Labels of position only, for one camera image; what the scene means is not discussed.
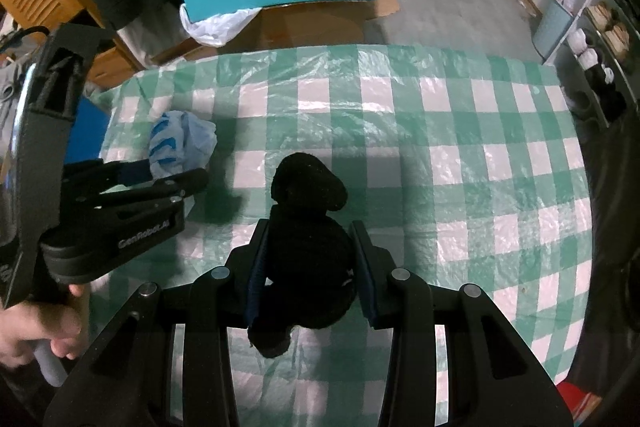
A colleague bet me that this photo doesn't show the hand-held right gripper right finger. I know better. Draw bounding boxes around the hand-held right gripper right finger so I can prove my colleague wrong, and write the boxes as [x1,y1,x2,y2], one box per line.
[349,219,576,427]

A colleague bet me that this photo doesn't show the green white checked tablecloth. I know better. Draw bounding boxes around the green white checked tablecloth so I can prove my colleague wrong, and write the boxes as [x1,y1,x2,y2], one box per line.
[100,43,593,427]

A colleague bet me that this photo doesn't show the white shoes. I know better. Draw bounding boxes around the white shoes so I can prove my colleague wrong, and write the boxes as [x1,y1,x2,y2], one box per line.
[570,29,616,82]

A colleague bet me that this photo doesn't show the black plush toy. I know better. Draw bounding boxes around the black plush toy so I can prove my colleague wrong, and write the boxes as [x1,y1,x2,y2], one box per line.
[247,152,358,358]

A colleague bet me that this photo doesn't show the white blue striped sock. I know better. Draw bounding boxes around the white blue striped sock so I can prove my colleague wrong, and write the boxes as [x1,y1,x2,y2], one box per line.
[148,109,218,180]

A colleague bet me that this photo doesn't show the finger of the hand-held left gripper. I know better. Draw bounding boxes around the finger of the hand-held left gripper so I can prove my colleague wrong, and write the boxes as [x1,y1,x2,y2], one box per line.
[62,158,156,195]
[92,168,210,212]

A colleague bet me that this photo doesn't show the person's left hand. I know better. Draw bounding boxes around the person's left hand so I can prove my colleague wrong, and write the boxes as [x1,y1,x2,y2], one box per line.
[0,284,91,365]

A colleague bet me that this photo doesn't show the blue-edged cardboard box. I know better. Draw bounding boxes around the blue-edged cardboard box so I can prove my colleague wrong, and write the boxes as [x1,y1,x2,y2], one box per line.
[62,96,115,168]

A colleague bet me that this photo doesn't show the light blue bin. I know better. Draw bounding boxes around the light blue bin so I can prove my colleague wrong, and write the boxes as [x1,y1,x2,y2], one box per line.
[532,0,576,65]

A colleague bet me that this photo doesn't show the black shoes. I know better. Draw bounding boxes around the black shoes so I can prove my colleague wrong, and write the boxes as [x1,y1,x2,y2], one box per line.
[590,67,628,118]

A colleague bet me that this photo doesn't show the red object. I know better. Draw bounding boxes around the red object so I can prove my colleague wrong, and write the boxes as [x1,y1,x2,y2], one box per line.
[555,382,601,423]

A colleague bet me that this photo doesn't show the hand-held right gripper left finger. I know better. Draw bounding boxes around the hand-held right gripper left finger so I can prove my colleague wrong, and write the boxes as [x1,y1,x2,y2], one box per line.
[42,218,273,427]

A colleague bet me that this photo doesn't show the white plastic bag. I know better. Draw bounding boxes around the white plastic bag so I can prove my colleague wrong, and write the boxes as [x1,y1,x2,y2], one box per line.
[179,4,263,48]

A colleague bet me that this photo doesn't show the brown shoes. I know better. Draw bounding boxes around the brown shoes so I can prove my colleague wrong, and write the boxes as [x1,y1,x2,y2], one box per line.
[587,4,631,52]

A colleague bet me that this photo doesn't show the brown cardboard box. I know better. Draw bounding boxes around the brown cardboard box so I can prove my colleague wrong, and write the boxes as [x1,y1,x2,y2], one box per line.
[145,0,401,70]

